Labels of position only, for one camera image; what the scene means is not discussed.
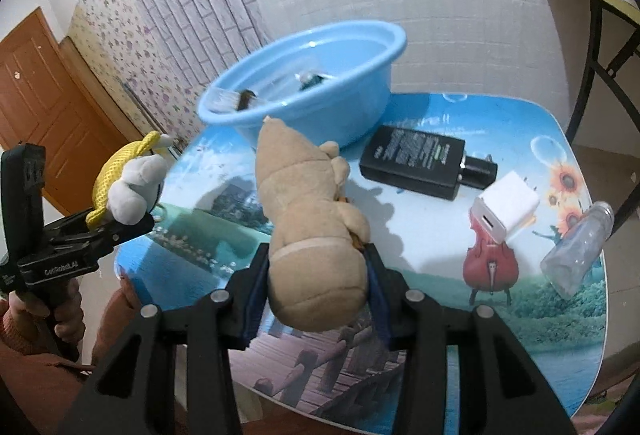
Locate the beige plush toy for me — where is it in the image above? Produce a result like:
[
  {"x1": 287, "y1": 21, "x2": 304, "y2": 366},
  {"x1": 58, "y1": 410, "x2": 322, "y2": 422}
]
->
[{"x1": 255, "y1": 115, "x2": 372, "y2": 331}]

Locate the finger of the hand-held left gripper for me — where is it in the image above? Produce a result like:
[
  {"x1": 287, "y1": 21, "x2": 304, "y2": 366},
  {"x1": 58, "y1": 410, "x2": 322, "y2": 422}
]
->
[
  {"x1": 95, "y1": 214, "x2": 156, "y2": 261},
  {"x1": 45, "y1": 209, "x2": 108, "y2": 241}
]

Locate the white charger plug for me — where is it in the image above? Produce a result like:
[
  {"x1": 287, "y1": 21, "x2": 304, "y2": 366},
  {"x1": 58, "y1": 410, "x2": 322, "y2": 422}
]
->
[{"x1": 472, "y1": 171, "x2": 542, "y2": 243}]

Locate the brown wooden door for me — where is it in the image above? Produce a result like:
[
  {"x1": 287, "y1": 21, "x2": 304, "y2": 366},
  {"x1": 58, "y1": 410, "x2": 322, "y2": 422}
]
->
[{"x1": 0, "y1": 8, "x2": 147, "y2": 236}]

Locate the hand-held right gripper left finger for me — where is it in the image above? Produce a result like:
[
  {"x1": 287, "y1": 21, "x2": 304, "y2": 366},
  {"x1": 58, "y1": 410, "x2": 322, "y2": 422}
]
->
[{"x1": 55, "y1": 242, "x2": 273, "y2": 435}]

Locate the person's left hand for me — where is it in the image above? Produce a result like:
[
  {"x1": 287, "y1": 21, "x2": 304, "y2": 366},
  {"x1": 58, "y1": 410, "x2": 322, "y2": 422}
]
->
[{"x1": 7, "y1": 280, "x2": 85, "y2": 347}]

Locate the yellow and white plush toy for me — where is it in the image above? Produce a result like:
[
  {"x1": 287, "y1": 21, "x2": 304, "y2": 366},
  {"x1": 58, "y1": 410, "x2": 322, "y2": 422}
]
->
[{"x1": 85, "y1": 131, "x2": 176, "y2": 226}]

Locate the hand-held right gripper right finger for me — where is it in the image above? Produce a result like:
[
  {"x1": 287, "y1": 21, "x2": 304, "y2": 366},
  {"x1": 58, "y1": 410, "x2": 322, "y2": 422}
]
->
[{"x1": 360, "y1": 244, "x2": 576, "y2": 435}]

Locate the clear plastic bottle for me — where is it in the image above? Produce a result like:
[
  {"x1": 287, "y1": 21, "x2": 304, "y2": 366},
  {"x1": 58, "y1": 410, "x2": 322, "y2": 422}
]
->
[{"x1": 540, "y1": 201, "x2": 615, "y2": 300}]

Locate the person's left forearm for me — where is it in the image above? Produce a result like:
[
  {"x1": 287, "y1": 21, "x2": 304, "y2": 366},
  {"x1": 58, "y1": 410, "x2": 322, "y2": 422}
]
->
[{"x1": 0, "y1": 310, "x2": 101, "y2": 435}]

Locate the black power adapter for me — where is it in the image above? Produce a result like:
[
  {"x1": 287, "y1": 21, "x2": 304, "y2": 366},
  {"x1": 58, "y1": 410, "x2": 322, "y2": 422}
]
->
[{"x1": 359, "y1": 125, "x2": 499, "y2": 202}]

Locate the wooden desk with black legs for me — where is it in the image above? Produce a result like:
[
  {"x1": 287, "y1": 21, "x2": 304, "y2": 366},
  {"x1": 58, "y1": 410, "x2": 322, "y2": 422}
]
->
[{"x1": 535, "y1": 0, "x2": 640, "y2": 228}]

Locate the blue plastic basin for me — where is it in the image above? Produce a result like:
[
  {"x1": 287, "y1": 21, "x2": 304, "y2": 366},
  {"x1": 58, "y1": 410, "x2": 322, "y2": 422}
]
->
[{"x1": 196, "y1": 20, "x2": 407, "y2": 151}]

